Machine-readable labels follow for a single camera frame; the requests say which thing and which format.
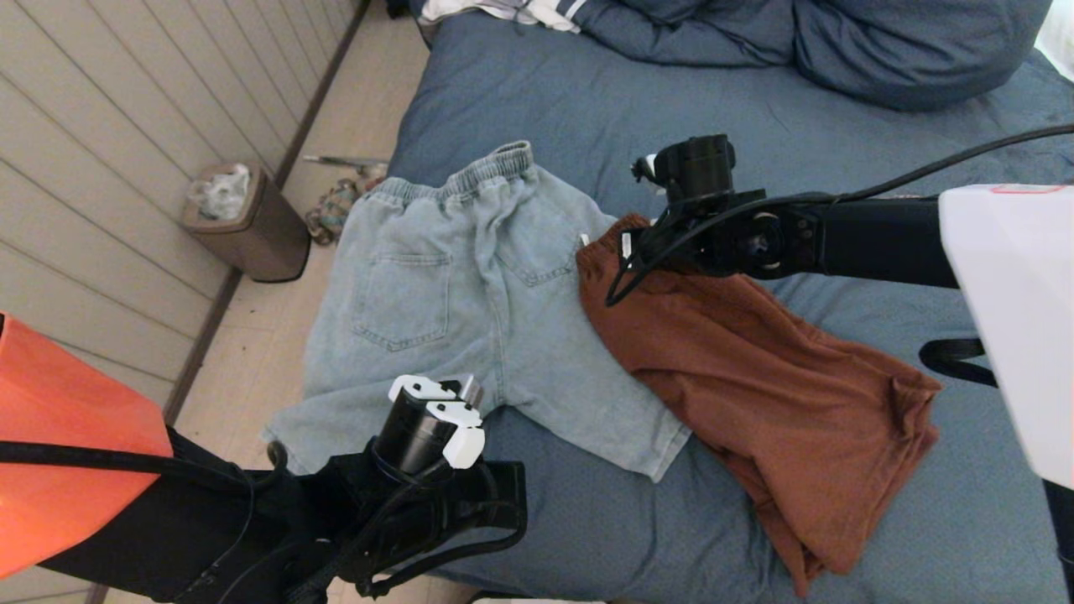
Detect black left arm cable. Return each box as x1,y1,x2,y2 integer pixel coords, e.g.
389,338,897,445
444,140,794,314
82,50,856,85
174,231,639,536
0,440,290,496

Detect rust brown shorts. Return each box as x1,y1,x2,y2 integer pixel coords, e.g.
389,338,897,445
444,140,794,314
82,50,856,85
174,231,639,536
577,214,942,596

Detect multicoloured cloth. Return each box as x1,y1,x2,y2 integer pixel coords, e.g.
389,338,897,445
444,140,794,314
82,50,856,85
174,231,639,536
304,178,385,248

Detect crumpled blue blanket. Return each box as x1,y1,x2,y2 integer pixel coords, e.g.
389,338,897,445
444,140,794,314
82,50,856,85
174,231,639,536
579,0,796,70

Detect blue pillow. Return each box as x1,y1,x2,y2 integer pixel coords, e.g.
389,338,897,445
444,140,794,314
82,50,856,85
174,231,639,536
790,0,1050,112

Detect light blue denim shorts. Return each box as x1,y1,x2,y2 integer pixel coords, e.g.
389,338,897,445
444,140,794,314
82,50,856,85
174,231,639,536
264,141,693,483

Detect clear plastic bin liner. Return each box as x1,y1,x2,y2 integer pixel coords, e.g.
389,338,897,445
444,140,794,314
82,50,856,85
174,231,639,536
186,164,253,222

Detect blue bed cover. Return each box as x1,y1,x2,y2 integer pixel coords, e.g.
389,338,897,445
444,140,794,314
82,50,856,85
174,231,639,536
275,13,1074,604

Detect silver metal object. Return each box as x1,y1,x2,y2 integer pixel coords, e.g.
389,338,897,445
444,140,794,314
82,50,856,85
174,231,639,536
302,155,389,179

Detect white pillow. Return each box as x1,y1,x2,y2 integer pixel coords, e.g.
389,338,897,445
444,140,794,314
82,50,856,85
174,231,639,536
1030,0,1074,85

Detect brown metal trash bin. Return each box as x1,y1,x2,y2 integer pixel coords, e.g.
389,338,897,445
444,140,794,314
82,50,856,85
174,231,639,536
180,164,311,284

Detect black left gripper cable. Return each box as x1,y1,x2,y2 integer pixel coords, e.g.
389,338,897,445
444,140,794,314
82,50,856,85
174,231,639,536
357,487,529,600

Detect white striped garment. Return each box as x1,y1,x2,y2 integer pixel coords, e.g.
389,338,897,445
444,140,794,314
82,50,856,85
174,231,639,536
418,0,598,36

